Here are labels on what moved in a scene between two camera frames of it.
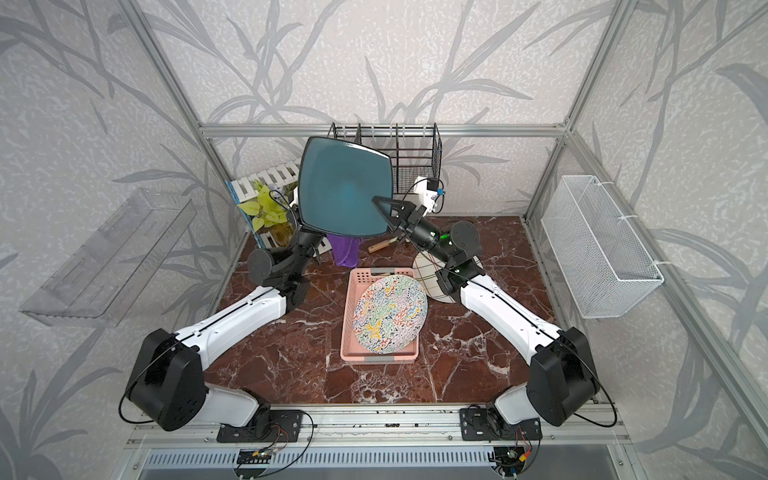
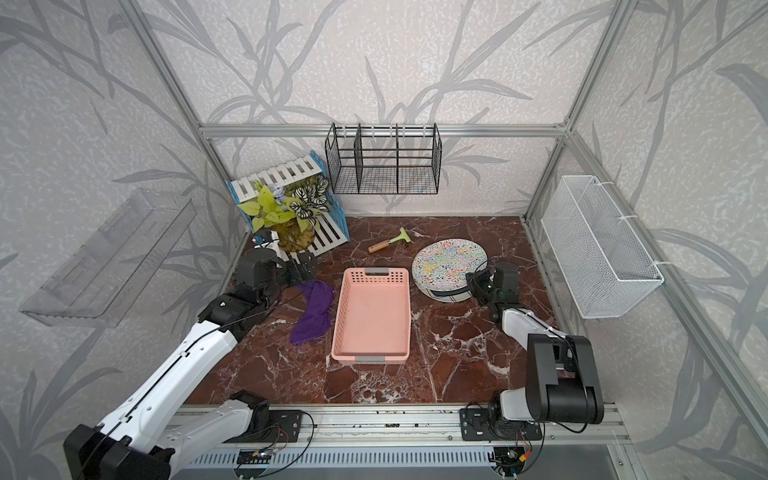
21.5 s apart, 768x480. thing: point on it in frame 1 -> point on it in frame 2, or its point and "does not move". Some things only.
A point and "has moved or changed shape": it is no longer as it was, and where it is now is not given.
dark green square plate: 338,182 has moved or changed shape
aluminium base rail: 582,426 does not move
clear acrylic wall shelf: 101,282 does not move
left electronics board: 253,456 does not move
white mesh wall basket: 606,262 does not move
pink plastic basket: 351,350 does not move
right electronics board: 507,460 does not move
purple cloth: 345,249 -> 315,319
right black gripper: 402,207 -> 475,278
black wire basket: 415,149 does not move
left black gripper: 306,235 -> 299,277
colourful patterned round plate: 389,313 has moved or changed shape
